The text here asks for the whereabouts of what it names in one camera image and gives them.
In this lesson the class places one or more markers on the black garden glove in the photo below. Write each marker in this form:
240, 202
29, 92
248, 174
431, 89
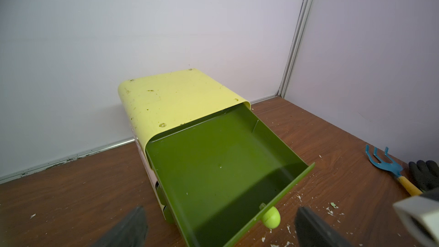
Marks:
425, 174

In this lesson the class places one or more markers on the yellow-green drawer cabinet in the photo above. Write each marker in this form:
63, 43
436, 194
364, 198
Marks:
158, 103

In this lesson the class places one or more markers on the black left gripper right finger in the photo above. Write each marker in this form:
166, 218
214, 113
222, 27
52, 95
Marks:
313, 231

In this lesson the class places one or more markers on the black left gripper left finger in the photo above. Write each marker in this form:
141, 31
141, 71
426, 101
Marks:
131, 231

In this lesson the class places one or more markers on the green top drawer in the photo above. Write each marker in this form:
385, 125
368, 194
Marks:
221, 173

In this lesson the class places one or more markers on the blue garden rake yellow handle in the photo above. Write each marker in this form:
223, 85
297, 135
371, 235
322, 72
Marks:
394, 168

